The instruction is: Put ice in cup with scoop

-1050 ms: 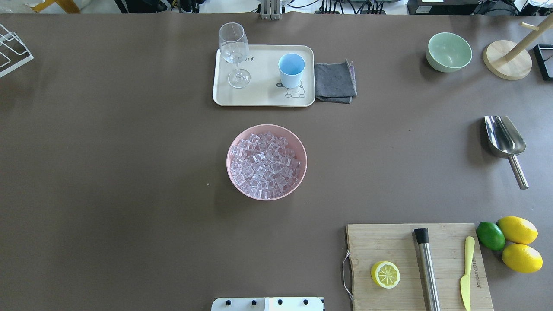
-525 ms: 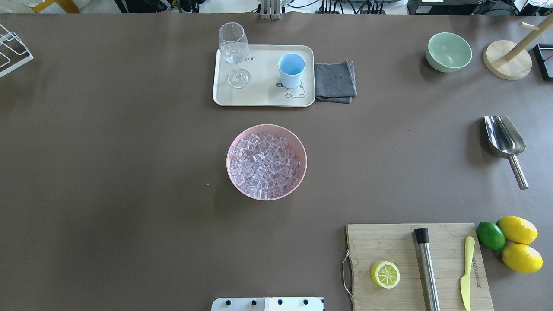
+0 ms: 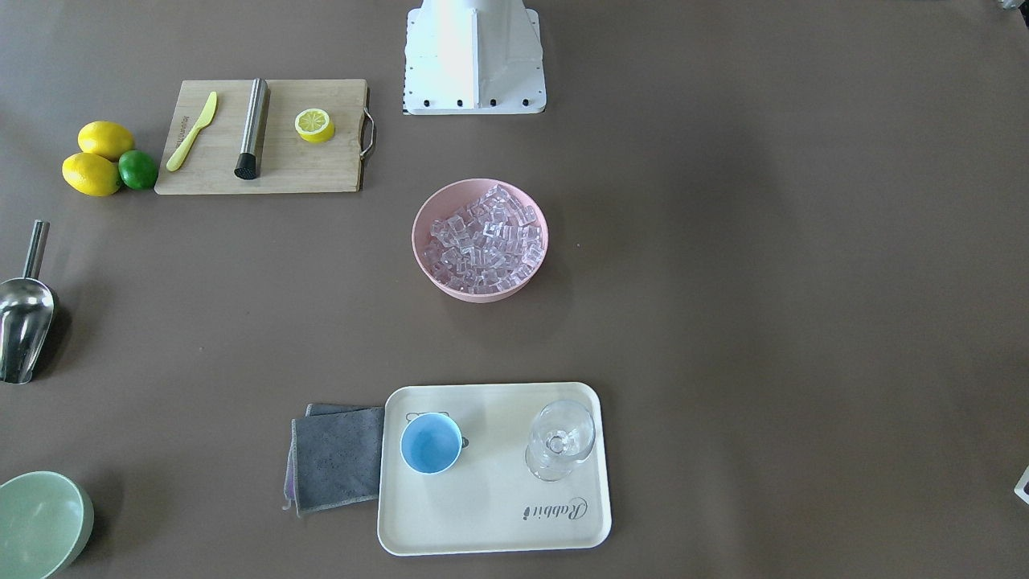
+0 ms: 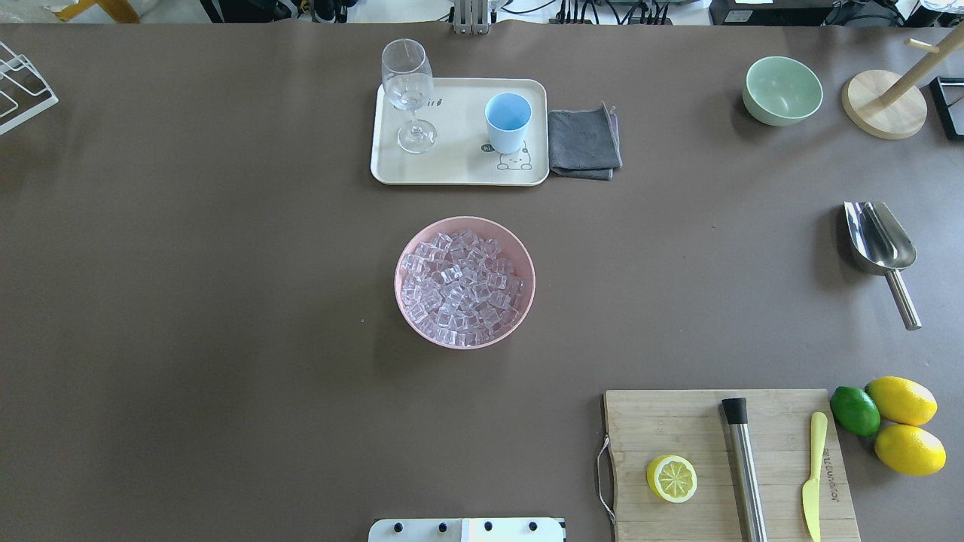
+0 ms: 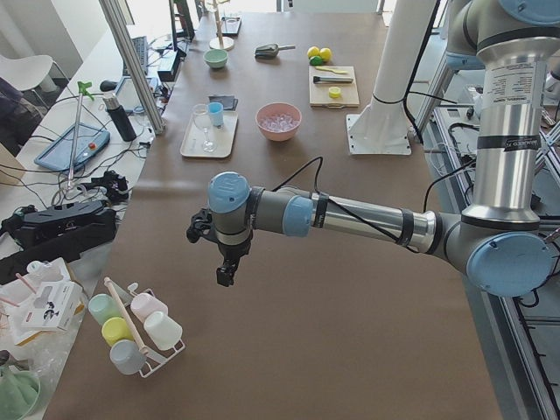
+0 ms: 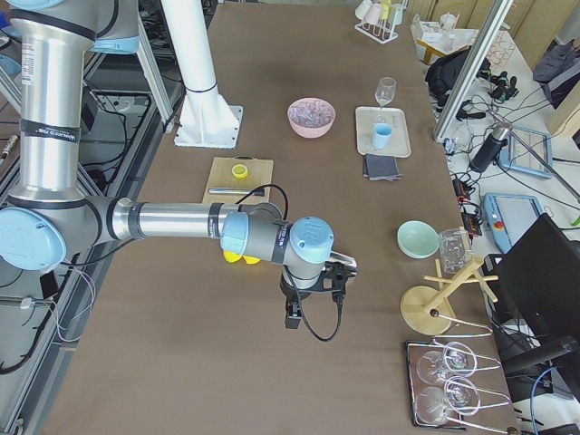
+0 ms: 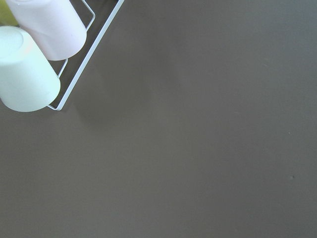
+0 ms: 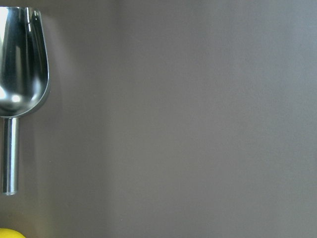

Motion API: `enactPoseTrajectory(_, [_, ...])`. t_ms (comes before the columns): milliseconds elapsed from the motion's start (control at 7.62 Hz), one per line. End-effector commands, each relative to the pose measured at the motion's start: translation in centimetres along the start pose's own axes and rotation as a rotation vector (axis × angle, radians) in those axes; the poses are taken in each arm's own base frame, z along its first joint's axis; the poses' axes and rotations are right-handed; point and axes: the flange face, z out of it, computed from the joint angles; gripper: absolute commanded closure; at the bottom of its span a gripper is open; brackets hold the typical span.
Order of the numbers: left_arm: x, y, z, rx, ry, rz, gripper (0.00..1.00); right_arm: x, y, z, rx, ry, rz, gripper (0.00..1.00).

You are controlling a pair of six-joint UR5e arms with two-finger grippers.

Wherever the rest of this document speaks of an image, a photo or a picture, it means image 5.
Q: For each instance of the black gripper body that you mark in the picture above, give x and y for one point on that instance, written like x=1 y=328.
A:
x=234 y=251

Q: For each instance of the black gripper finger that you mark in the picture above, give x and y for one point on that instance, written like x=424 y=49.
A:
x=225 y=274

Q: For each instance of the steel ice scoop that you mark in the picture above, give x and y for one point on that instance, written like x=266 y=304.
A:
x=270 y=51

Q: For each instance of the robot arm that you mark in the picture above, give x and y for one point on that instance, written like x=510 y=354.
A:
x=495 y=240

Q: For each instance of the white cup rack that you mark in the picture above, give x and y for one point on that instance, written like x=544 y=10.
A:
x=136 y=325

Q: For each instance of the light blue cup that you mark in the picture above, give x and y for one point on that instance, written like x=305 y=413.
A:
x=215 y=111

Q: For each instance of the pink bowl of ice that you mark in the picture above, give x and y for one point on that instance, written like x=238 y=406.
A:
x=278 y=121

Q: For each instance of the cream serving tray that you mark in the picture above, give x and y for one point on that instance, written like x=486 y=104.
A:
x=223 y=138

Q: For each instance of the clear wine glass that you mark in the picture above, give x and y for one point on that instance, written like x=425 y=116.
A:
x=202 y=122

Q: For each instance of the black water bottle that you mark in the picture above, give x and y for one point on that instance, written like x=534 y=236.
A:
x=119 y=117

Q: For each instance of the grey folded cloth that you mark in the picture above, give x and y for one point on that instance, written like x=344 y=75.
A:
x=228 y=102

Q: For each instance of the blue teach pendant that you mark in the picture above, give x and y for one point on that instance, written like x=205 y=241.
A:
x=90 y=141

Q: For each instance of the mint green bowl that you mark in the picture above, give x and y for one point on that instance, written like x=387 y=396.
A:
x=216 y=58

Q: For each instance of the black bag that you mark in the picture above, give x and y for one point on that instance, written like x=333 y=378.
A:
x=64 y=231

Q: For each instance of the wooden glass stand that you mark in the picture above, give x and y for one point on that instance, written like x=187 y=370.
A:
x=220 y=41

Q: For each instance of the steel cylindrical muddler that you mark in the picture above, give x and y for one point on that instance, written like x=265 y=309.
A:
x=331 y=80

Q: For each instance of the half lemon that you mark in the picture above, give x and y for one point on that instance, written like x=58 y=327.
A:
x=334 y=92

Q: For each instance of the wooden cutting board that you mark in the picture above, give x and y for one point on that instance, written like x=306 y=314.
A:
x=319 y=96

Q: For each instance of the yellow plastic knife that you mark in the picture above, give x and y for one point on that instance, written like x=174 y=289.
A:
x=330 y=70

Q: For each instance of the green lime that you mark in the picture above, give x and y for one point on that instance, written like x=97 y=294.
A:
x=316 y=61

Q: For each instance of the yellow lemon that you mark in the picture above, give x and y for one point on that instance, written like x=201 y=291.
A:
x=325 y=54
x=313 y=51

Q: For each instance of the white camera post base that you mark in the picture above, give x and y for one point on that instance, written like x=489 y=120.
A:
x=382 y=126

